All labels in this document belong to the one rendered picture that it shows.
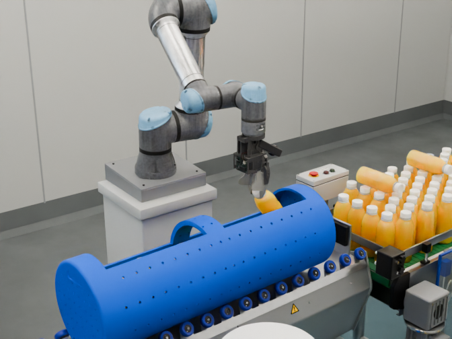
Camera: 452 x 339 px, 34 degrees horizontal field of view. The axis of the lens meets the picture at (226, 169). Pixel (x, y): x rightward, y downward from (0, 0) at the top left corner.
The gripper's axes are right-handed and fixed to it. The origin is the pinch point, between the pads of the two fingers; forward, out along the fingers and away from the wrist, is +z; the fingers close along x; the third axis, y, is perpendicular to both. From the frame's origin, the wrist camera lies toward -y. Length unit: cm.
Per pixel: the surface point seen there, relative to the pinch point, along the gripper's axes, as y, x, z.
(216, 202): -161, -230, 127
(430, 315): -48, 36, 47
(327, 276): -22.4, 11.0, 33.8
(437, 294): -52, 34, 41
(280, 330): 23.0, 36.4, 23.4
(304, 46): -280, -266, 36
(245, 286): 16.6, 13.8, 22.0
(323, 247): -16.3, 14.3, 19.5
